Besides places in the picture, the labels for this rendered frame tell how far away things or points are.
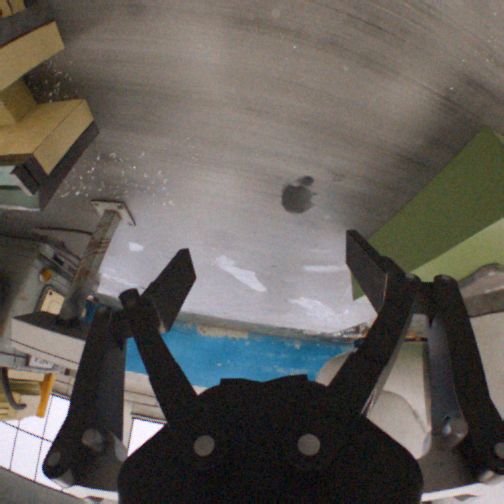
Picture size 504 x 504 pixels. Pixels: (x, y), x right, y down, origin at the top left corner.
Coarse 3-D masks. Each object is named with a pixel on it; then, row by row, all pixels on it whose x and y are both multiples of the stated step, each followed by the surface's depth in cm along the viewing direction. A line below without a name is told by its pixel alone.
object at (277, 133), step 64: (64, 0) 13; (128, 0) 14; (192, 0) 14; (256, 0) 14; (320, 0) 14; (384, 0) 13; (448, 0) 11; (64, 64) 18; (128, 64) 19; (192, 64) 19; (256, 64) 19; (320, 64) 18; (384, 64) 17; (448, 64) 15; (128, 128) 26; (192, 128) 26; (256, 128) 25; (320, 128) 24; (384, 128) 23; (448, 128) 21; (64, 192) 38; (128, 192) 37; (192, 192) 36; (256, 192) 34; (320, 192) 33; (384, 192) 31; (128, 256) 59; (192, 256) 55; (256, 256) 51; (320, 256) 48; (256, 320) 102; (320, 320) 93
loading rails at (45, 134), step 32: (0, 0) 10; (0, 32) 10; (32, 32) 13; (0, 64) 11; (32, 64) 14; (0, 96) 17; (32, 96) 21; (0, 128) 20; (32, 128) 19; (64, 128) 20; (96, 128) 26; (0, 160) 17; (32, 160) 17; (64, 160) 22; (0, 192) 19; (32, 192) 18
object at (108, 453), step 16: (96, 432) 6; (96, 448) 6; (112, 448) 6; (96, 464) 5; (112, 464) 5; (80, 480) 5; (96, 480) 5; (112, 480) 5; (80, 496) 5; (112, 496) 5
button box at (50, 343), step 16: (16, 320) 27; (32, 320) 29; (48, 320) 30; (80, 320) 34; (16, 336) 27; (32, 336) 27; (48, 336) 27; (64, 336) 27; (80, 336) 28; (32, 352) 27; (48, 352) 27; (64, 352) 27; (80, 352) 27
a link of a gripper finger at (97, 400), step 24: (96, 312) 12; (96, 336) 10; (96, 360) 9; (120, 360) 11; (96, 384) 8; (120, 384) 10; (72, 408) 7; (96, 408) 7; (120, 408) 9; (72, 432) 6; (120, 432) 8; (48, 456) 5; (72, 456) 5; (72, 480) 5
